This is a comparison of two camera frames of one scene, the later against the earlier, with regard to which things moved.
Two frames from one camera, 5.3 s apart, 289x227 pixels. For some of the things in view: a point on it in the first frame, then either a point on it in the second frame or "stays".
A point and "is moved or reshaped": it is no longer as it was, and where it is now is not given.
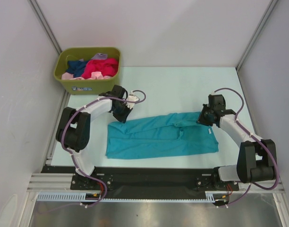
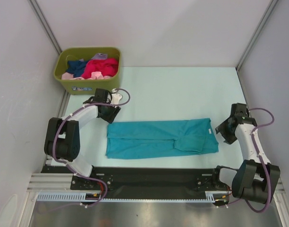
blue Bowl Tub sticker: (77, 89) stays
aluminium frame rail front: (51, 182) stays
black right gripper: (201, 119) → (229, 138)
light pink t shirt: (95, 75) stays
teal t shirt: (160, 136) is moved or reshaped
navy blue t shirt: (76, 67) stays
